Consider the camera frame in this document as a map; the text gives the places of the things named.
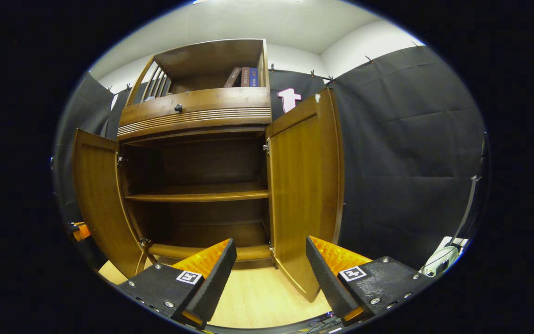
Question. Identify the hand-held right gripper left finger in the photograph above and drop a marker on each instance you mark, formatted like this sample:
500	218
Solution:
216	278

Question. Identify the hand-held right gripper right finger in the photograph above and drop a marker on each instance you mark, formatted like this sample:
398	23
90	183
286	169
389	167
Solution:
329	283

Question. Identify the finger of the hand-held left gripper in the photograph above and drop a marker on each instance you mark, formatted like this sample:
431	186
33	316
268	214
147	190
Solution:
81	232

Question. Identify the wooden shoe cabinet door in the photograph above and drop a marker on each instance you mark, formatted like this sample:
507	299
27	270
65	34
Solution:
98	199
304	185

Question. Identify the wooden double-door shoe cabinet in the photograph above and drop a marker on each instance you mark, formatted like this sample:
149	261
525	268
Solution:
202	120

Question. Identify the wooden inner cabinet shelf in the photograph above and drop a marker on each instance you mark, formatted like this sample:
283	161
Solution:
202	195

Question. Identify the white device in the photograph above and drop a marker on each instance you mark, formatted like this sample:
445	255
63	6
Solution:
441	260

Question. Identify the black backdrop cloth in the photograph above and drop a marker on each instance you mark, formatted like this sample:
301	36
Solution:
410	162

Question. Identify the wooden drawer with black knob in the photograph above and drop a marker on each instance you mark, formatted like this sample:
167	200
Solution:
230	99

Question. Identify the dark red book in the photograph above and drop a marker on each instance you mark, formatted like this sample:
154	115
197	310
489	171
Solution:
245	77

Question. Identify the blue book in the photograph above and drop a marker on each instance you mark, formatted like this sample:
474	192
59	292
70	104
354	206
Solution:
253	77

